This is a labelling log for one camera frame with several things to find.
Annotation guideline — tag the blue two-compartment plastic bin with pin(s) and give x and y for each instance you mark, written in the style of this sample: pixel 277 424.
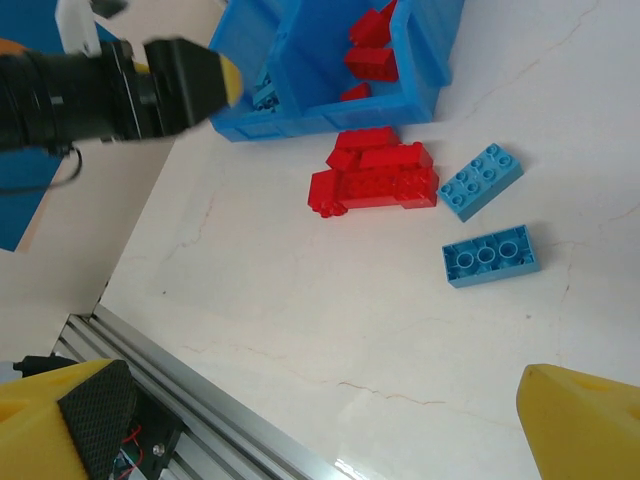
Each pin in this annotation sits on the blue two-compartment plastic bin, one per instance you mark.
pixel 320 75

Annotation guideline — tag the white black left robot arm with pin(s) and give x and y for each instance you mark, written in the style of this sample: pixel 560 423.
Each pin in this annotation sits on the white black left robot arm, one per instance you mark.
pixel 35 364

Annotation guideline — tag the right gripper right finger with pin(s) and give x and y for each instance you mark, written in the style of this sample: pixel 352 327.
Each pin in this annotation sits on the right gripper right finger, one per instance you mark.
pixel 590 435

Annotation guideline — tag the blue lego brick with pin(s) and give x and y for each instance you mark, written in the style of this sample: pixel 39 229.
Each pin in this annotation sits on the blue lego brick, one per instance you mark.
pixel 267 102
pixel 492 272
pixel 480 182

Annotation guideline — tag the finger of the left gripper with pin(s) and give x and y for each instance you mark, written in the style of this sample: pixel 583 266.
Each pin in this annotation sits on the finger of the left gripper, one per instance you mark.
pixel 185 85
pixel 234 82

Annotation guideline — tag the wide aluminium base rail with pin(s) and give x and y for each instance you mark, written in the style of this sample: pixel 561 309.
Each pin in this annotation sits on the wide aluminium base rail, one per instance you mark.
pixel 210 425

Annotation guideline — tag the teal lego brick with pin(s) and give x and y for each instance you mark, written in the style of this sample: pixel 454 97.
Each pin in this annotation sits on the teal lego brick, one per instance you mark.
pixel 262 82

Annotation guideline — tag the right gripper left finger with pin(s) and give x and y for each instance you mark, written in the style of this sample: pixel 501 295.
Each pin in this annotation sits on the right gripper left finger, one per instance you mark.
pixel 30 430

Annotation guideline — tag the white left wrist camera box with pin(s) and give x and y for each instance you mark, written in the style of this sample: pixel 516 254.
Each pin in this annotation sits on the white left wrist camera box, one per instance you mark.
pixel 75 25

